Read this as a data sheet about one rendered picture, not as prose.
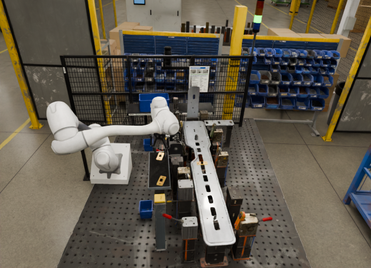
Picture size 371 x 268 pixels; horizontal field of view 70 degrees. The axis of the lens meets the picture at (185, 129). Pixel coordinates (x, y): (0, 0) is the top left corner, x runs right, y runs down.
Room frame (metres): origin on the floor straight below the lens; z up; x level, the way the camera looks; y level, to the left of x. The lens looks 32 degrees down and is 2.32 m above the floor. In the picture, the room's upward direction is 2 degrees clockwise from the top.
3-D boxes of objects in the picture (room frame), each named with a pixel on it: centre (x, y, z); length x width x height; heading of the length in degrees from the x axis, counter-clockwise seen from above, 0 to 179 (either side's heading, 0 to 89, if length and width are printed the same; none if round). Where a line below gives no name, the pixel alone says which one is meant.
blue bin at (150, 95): (2.47, 0.33, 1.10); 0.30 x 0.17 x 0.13; 99
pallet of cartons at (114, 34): (6.46, 1.28, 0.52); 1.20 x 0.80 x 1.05; 176
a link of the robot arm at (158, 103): (1.47, 0.16, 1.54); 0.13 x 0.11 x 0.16; 27
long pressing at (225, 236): (1.60, -0.15, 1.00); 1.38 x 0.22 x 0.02; 7
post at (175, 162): (1.50, 0.06, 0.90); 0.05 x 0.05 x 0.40; 7
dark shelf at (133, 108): (2.49, 0.16, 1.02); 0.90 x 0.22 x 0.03; 97
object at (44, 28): (3.62, 1.81, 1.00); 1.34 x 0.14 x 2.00; 89
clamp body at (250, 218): (1.06, -0.39, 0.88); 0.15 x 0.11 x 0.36; 97
